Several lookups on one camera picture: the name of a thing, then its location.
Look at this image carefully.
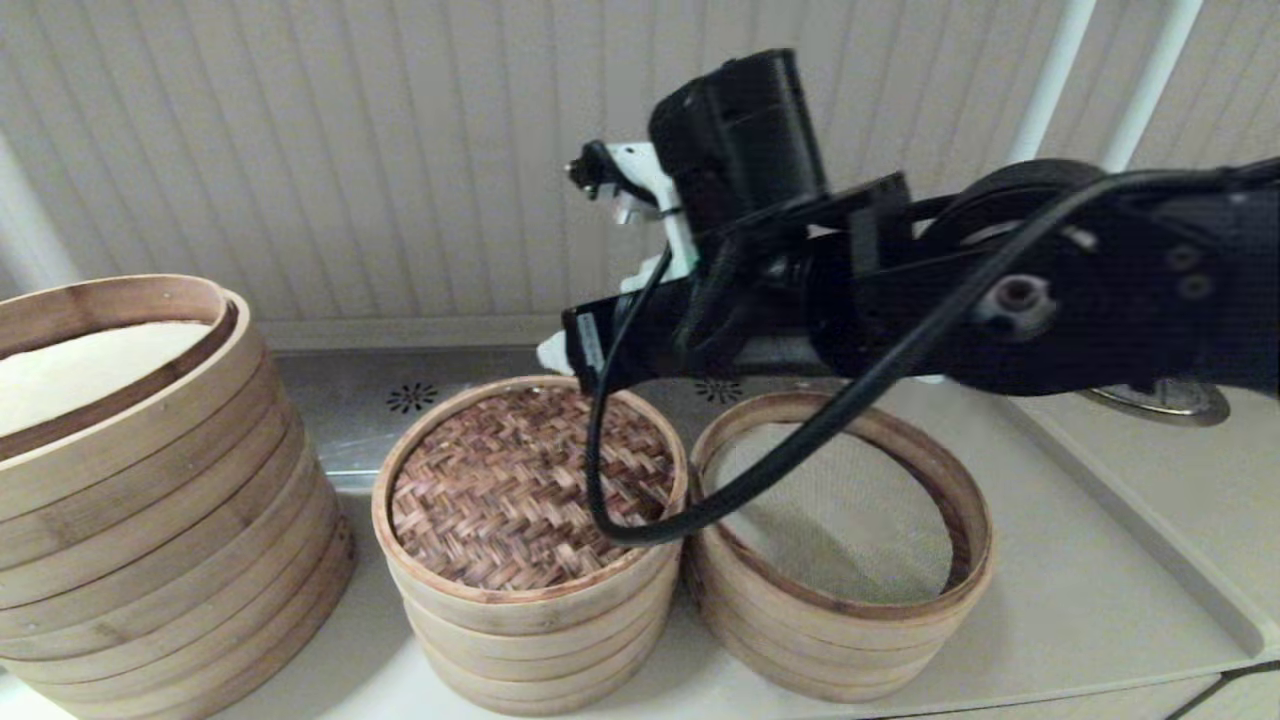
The white metal pole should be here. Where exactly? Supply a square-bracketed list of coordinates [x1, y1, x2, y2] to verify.
[1005, 0, 1097, 166]
[1100, 0, 1207, 173]

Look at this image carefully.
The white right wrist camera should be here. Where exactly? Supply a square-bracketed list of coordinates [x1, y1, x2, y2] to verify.
[566, 140, 698, 295]

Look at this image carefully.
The large bamboo steamer stack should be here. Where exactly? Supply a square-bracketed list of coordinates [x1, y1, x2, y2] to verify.
[0, 275, 358, 720]

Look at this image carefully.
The woven bamboo steamer lid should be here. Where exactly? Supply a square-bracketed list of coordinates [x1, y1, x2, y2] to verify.
[372, 375, 691, 607]

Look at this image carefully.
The white cabinet door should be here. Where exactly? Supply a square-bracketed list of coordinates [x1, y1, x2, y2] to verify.
[1195, 666, 1280, 720]

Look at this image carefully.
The small slatted bamboo steamer stack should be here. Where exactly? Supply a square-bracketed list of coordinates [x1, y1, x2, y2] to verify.
[385, 540, 687, 718]

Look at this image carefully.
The cloth-lined bamboo steamer stack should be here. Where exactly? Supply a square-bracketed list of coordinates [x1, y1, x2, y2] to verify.
[685, 388, 995, 705]

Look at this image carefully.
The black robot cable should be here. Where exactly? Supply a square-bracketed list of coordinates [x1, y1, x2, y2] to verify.
[585, 165, 1280, 547]

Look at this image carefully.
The stainless steel vent panel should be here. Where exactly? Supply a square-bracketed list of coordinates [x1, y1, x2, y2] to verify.
[270, 342, 851, 493]

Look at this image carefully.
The round steel lid black knob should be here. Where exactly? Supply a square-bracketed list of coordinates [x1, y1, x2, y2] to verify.
[1085, 380, 1232, 427]

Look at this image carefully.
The beige steamer liner cloth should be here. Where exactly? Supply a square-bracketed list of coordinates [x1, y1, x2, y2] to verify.
[705, 420, 957, 607]

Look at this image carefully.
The white steamer liner cloth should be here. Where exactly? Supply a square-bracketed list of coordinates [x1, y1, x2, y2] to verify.
[0, 320, 216, 441]

